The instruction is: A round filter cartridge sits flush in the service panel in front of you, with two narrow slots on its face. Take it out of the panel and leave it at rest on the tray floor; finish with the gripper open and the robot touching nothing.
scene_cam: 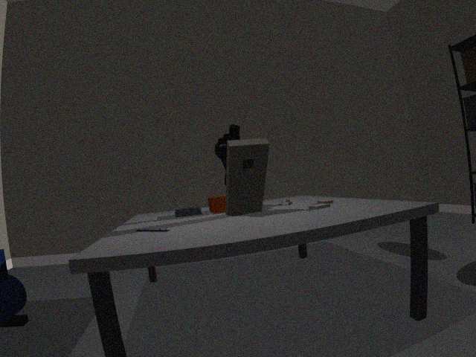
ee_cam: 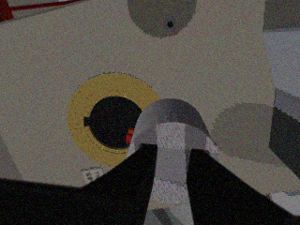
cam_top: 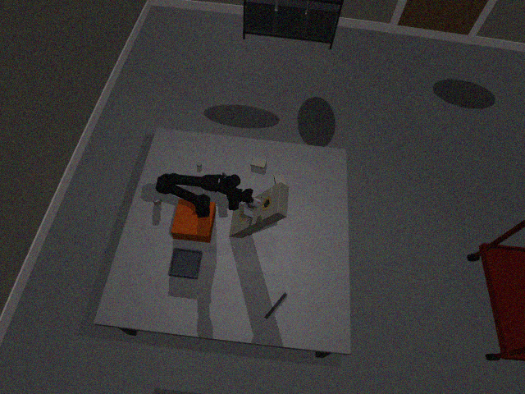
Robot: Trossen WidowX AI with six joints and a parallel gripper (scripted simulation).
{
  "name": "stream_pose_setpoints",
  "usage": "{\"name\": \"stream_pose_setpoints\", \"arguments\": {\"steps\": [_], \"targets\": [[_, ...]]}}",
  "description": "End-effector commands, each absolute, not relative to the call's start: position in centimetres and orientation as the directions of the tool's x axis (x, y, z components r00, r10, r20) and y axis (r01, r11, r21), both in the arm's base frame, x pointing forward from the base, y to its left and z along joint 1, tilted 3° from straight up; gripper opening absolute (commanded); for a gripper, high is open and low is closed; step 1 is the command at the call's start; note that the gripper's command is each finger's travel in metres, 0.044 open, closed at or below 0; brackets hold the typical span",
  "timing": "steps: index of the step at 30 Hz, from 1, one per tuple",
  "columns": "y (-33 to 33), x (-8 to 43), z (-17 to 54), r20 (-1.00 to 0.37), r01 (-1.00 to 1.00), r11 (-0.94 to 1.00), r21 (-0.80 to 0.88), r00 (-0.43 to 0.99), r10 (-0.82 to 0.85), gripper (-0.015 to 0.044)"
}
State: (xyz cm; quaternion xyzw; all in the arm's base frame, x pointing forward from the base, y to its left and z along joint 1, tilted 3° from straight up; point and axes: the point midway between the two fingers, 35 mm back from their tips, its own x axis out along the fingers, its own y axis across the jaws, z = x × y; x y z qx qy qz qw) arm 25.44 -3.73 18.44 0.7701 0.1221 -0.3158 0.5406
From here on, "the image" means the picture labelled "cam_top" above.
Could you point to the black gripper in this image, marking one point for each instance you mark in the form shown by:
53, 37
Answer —
245, 196

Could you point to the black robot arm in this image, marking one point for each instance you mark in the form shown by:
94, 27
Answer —
166, 184

